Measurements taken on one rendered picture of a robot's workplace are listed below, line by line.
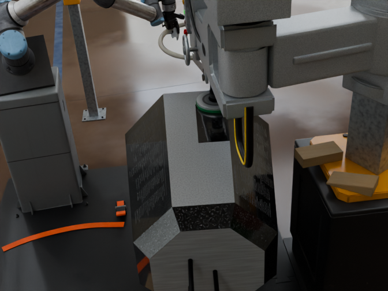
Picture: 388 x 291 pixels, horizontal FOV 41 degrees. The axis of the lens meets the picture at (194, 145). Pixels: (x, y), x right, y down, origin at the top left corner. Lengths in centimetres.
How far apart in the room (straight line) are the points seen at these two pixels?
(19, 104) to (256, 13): 185
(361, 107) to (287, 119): 203
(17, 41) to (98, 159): 132
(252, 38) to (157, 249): 93
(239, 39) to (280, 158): 214
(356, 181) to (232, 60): 82
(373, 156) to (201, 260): 89
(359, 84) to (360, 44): 22
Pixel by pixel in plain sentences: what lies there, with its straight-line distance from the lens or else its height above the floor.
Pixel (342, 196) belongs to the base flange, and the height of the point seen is 77.
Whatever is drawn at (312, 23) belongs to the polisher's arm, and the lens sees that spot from 203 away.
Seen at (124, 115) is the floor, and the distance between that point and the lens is 457.
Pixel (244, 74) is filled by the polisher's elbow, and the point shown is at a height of 139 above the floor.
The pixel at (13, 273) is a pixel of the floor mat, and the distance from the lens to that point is 329.
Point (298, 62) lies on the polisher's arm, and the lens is 199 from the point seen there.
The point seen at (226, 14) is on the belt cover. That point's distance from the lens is 175.
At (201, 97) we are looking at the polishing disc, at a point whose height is 89.
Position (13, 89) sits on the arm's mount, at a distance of 329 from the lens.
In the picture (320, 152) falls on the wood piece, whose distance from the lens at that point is 251.
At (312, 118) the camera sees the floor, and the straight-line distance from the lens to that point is 441.
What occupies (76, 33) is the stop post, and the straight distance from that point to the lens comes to 430.
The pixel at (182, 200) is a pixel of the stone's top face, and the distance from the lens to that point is 216.
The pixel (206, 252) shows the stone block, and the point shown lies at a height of 68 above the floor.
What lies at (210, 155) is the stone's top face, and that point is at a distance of 241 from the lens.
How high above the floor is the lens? 223
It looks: 33 degrees down
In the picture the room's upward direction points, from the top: 4 degrees counter-clockwise
